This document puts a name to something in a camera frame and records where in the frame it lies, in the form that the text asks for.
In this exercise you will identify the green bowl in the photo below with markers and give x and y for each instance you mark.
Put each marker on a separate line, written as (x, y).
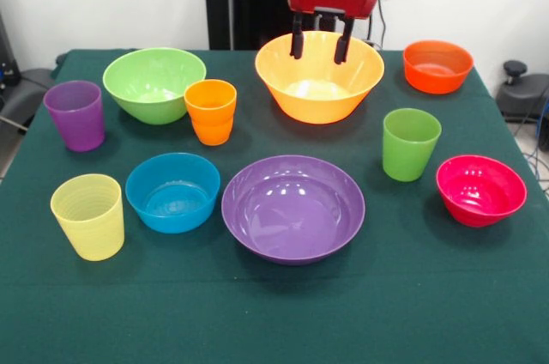
(146, 80)

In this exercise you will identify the black electronic device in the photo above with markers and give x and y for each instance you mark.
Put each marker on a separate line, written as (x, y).
(6, 59)

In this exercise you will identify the blue bowl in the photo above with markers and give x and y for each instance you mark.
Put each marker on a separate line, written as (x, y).
(171, 205)

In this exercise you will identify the orange cup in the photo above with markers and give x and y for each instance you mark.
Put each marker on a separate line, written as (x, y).
(212, 123)

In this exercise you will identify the purple bowl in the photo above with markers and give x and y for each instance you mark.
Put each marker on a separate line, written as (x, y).
(296, 218)

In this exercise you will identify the green cup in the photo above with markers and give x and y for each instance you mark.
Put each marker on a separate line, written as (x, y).
(407, 153)

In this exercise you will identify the red-orange bowl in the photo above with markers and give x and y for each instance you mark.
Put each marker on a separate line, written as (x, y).
(437, 78)

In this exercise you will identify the large yellow-orange bowl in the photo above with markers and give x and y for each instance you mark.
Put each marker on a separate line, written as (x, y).
(317, 102)

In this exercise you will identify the yellow cup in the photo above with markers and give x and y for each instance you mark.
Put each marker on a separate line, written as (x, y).
(90, 226)

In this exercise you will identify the pink bowl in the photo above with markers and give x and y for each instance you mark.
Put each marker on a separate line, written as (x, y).
(480, 196)

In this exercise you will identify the dark grey stand base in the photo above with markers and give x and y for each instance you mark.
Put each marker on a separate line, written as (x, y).
(523, 98)
(25, 93)

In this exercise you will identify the purple cup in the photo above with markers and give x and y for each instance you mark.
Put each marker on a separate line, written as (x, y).
(79, 123)

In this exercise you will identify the dark green tablecloth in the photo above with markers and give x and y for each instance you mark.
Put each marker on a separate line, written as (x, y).
(274, 317)

